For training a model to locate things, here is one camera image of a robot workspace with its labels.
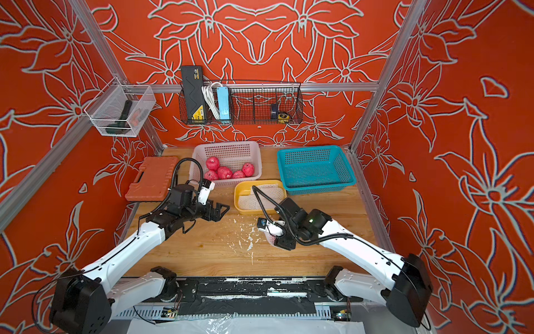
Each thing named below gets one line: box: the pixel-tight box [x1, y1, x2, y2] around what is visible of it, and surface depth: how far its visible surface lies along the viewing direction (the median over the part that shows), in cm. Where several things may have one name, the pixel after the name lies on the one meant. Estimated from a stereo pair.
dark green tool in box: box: [105, 99, 133, 135], surface depth 83 cm
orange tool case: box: [125, 156, 178, 202], surface depth 103 cm
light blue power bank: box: [216, 86, 231, 121], surface depth 91 cm
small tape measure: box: [277, 112, 290, 124], surface depth 96 cm
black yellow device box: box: [180, 65, 207, 125], surface depth 89 cm
